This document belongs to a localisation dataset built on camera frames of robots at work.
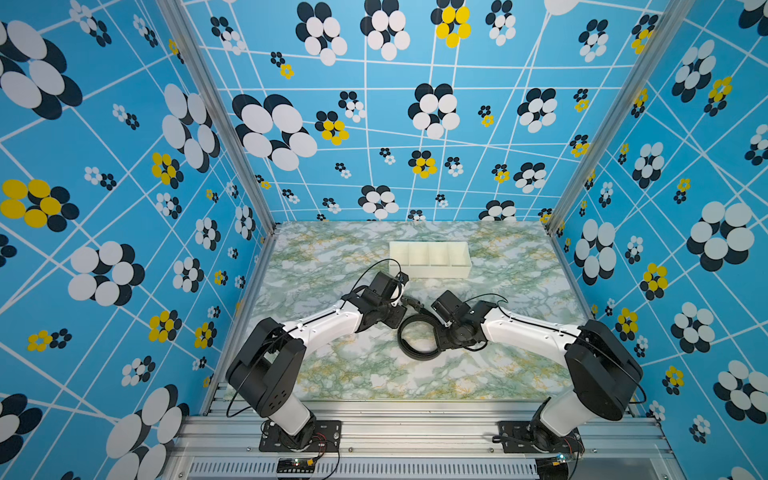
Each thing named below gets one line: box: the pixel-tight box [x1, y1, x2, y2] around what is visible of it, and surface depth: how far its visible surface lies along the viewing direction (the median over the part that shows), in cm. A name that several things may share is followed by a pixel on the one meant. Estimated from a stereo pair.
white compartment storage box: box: [389, 241, 472, 279], surface depth 112 cm
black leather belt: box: [397, 297, 441, 361], surface depth 88 cm
